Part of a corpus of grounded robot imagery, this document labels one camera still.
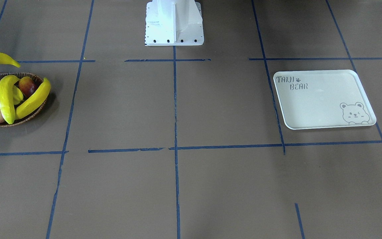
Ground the red mango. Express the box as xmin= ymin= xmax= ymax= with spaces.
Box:
xmin=18 ymin=77 xmax=38 ymax=99

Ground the yellow banana long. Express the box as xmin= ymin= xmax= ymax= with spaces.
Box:
xmin=0 ymin=75 xmax=20 ymax=124

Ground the small yellow banana piece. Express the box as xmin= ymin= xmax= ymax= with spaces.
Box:
xmin=12 ymin=86 xmax=24 ymax=105

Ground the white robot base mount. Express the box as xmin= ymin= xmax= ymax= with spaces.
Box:
xmin=145 ymin=0 xmax=205 ymax=46

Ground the yellow banana basket edge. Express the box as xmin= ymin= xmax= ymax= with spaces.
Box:
xmin=15 ymin=77 xmax=51 ymax=120

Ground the white bear print tray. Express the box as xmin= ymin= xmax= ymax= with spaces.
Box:
xmin=273 ymin=69 xmax=377 ymax=130

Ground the brown wicker basket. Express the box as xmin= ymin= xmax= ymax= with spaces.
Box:
xmin=0 ymin=72 xmax=51 ymax=127

